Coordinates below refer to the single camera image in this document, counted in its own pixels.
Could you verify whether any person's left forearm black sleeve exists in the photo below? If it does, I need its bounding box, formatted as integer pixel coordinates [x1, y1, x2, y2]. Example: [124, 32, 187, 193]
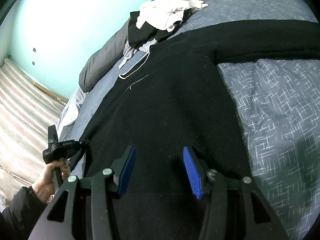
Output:
[1, 186, 47, 239]

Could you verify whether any black sweater white trim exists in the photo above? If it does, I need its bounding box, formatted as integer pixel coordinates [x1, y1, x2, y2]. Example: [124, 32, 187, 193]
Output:
[81, 20, 319, 239]

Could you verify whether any person's left hand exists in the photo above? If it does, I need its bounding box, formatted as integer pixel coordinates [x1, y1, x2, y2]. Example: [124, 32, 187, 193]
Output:
[32, 159, 69, 204]

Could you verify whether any dark grey long pillow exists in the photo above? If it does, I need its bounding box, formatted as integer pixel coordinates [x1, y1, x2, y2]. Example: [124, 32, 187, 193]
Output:
[79, 11, 153, 93]

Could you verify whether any beige striped curtain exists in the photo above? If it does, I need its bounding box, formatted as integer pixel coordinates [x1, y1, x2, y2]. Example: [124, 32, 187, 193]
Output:
[1, 58, 66, 204]

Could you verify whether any white garment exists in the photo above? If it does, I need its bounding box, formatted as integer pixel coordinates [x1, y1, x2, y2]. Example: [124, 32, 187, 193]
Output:
[136, 0, 208, 32]

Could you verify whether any light grey duvet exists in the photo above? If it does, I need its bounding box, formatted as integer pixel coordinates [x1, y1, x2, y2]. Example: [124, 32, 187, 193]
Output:
[56, 87, 86, 141]

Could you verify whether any black garment in pile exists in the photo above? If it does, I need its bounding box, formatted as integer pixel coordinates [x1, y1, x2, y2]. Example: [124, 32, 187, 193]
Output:
[128, 9, 192, 49]

